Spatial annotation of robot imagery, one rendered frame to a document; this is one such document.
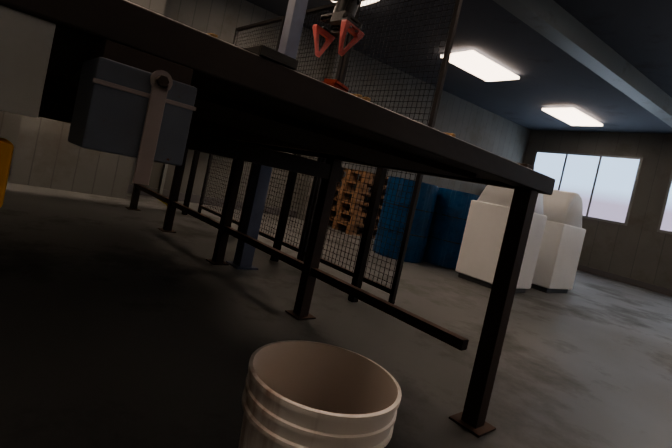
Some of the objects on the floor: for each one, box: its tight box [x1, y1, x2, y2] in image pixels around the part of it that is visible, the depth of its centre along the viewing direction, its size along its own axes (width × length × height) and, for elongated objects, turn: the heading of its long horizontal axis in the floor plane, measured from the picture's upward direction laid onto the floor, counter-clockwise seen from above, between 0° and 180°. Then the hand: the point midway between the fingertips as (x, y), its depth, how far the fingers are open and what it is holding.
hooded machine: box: [531, 189, 586, 293], centre depth 535 cm, size 68×56×122 cm
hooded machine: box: [455, 185, 547, 293], centre depth 471 cm, size 63×59×125 cm
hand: (329, 52), depth 111 cm, fingers open, 9 cm apart
